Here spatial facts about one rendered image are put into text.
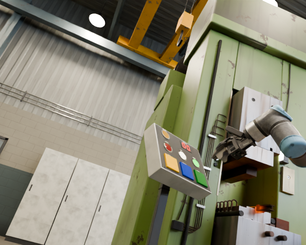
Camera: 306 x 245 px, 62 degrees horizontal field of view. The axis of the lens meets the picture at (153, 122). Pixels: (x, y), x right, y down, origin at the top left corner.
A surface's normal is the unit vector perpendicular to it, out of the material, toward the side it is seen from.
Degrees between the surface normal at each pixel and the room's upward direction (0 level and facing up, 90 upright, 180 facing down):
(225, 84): 90
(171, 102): 90
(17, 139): 90
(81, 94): 90
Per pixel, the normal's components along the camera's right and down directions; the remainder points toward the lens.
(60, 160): 0.34, -0.33
